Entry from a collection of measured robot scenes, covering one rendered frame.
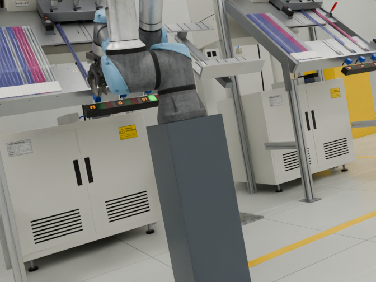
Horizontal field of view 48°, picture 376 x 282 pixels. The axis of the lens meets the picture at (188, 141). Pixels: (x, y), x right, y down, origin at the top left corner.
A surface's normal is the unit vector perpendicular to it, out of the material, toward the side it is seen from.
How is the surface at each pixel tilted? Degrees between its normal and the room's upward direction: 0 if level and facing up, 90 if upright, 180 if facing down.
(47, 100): 135
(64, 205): 90
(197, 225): 90
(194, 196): 90
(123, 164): 90
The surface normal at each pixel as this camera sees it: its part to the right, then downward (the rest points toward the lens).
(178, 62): 0.34, 0.00
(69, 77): 0.21, -0.72
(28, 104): 0.46, 0.67
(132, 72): 0.37, 0.22
